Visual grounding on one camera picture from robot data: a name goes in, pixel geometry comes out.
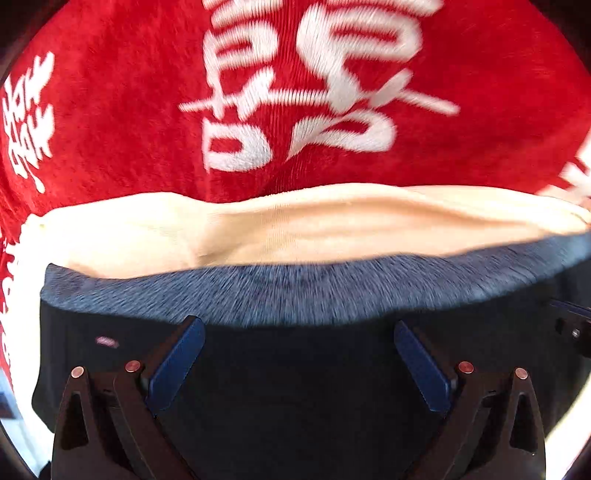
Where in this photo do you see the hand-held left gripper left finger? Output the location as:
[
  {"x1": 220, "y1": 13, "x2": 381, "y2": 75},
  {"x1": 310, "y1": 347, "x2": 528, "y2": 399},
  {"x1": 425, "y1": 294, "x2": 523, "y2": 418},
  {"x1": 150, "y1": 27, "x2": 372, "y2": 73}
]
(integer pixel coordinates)
[{"x1": 51, "y1": 316, "x2": 206, "y2": 480}]

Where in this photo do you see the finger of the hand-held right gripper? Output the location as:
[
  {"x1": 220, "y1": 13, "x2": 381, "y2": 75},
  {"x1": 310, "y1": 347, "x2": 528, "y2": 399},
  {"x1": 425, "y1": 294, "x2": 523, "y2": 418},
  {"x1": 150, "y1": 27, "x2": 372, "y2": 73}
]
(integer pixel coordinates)
[{"x1": 549, "y1": 299, "x2": 591, "y2": 359}]

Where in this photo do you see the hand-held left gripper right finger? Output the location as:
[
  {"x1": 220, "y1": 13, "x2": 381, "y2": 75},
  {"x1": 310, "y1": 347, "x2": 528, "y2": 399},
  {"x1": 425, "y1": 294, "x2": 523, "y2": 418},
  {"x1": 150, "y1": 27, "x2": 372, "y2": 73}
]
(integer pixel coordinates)
[{"x1": 393, "y1": 320, "x2": 547, "y2": 480}]

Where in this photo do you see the red printed blanket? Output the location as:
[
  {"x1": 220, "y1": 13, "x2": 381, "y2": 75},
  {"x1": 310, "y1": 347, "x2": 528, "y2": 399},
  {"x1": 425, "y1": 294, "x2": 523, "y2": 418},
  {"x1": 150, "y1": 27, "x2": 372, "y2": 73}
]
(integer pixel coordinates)
[{"x1": 0, "y1": 0, "x2": 591, "y2": 393}]

